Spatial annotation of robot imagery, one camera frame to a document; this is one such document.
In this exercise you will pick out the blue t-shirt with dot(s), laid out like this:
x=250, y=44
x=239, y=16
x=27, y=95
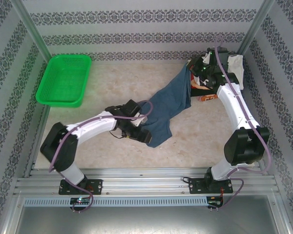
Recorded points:
x=171, y=97

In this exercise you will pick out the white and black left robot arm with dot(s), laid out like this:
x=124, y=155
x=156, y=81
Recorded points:
x=92, y=124

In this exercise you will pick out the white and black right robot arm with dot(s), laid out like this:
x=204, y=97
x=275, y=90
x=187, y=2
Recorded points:
x=234, y=107

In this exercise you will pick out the black and red t-shirt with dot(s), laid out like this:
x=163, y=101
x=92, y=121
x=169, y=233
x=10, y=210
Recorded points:
x=200, y=91

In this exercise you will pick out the orange printed t-shirt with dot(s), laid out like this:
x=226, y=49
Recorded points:
x=208, y=98

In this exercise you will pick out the sheet metal panel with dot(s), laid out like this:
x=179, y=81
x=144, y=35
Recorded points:
x=146, y=219

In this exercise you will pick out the green plastic basket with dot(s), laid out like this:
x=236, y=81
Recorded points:
x=63, y=80

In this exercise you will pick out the aluminium mounting rail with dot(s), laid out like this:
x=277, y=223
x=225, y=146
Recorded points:
x=141, y=185

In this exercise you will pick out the aluminium frame post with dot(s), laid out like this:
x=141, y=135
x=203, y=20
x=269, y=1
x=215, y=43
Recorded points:
x=31, y=29
x=255, y=26

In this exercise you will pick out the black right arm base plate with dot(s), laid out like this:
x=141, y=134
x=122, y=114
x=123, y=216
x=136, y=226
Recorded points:
x=195, y=186

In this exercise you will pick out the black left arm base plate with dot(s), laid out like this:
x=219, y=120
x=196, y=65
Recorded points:
x=95, y=186

